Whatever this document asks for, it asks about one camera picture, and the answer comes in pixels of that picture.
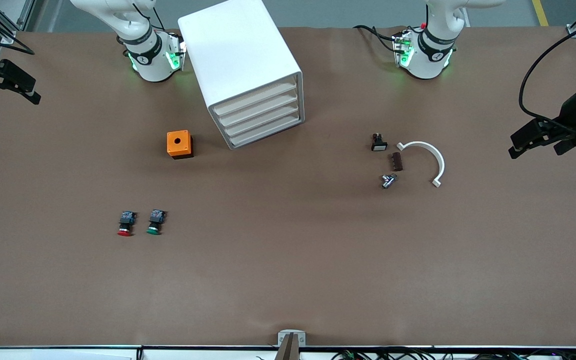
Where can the brown terminal block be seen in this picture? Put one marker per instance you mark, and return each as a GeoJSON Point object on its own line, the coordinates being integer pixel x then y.
{"type": "Point", "coordinates": [397, 162]}

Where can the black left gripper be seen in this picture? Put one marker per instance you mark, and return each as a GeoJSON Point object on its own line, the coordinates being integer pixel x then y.
{"type": "Point", "coordinates": [571, 116]}

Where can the silver metal key switch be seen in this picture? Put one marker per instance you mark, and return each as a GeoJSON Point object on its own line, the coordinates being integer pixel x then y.
{"type": "Point", "coordinates": [388, 182]}

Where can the orange button enclosure box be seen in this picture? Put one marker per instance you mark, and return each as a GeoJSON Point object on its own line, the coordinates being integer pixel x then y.
{"type": "Point", "coordinates": [172, 147]}

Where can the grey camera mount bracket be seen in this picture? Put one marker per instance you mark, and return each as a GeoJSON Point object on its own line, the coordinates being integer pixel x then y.
{"type": "Point", "coordinates": [281, 340]}

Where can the white curved plastic arc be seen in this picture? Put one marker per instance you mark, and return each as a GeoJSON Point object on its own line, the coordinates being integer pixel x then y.
{"type": "Point", "coordinates": [441, 165]}

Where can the red push button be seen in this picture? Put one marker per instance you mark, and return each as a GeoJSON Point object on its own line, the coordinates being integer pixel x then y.
{"type": "Point", "coordinates": [125, 232]}

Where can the green push button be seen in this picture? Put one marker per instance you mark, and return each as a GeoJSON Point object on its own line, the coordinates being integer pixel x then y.
{"type": "Point", "coordinates": [153, 230]}

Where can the white drawer cabinet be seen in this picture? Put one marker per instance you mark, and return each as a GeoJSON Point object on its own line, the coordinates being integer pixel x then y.
{"type": "Point", "coordinates": [238, 50]}

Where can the brown table mat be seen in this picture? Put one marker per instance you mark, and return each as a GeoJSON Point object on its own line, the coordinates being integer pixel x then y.
{"type": "Point", "coordinates": [288, 280]}

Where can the black switch white cap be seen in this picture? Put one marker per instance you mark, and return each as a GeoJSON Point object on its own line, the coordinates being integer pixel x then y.
{"type": "Point", "coordinates": [379, 146]}

